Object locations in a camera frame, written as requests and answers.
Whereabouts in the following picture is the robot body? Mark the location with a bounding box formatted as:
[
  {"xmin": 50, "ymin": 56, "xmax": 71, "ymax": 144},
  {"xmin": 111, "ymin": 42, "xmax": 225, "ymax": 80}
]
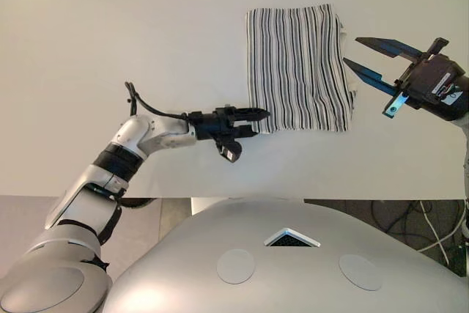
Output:
[{"xmin": 103, "ymin": 196, "xmax": 469, "ymax": 313}]

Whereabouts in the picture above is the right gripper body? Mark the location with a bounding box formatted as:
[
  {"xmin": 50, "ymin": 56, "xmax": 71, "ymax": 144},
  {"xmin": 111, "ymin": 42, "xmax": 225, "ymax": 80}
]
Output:
[{"xmin": 393, "ymin": 37, "xmax": 469, "ymax": 122}]

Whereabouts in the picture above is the striped T-shirt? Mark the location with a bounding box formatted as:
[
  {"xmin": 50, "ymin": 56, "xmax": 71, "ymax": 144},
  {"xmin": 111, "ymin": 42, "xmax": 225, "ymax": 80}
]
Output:
[{"xmin": 244, "ymin": 3, "xmax": 361, "ymax": 135}]

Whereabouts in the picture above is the white floor cable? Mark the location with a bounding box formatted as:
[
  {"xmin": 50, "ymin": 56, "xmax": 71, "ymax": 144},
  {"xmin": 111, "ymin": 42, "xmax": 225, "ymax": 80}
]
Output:
[{"xmin": 416, "ymin": 199, "xmax": 463, "ymax": 267}]

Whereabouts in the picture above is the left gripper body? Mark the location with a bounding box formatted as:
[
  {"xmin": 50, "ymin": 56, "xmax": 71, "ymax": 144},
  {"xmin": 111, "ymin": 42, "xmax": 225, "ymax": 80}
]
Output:
[{"xmin": 188, "ymin": 106, "xmax": 243, "ymax": 142}]

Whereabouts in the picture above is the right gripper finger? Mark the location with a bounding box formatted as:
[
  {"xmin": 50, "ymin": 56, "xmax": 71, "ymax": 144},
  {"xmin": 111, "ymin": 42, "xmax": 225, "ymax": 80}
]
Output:
[
  {"xmin": 342, "ymin": 56, "xmax": 399, "ymax": 97},
  {"xmin": 354, "ymin": 36, "xmax": 429, "ymax": 62}
]

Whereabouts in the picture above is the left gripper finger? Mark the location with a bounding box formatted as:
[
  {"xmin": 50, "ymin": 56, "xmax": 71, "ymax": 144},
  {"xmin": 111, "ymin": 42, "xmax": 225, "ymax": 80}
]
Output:
[
  {"xmin": 237, "ymin": 106, "xmax": 272, "ymax": 122},
  {"xmin": 234, "ymin": 125, "xmax": 258, "ymax": 140}
]

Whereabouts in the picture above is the black cable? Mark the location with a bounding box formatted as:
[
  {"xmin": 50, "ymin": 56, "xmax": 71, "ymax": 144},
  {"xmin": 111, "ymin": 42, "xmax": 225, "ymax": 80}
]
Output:
[{"xmin": 123, "ymin": 81, "xmax": 192, "ymax": 122}]

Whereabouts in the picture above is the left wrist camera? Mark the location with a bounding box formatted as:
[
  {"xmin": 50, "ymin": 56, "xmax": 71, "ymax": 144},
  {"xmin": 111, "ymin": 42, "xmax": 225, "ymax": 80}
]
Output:
[{"xmin": 213, "ymin": 138, "xmax": 243, "ymax": 164}]

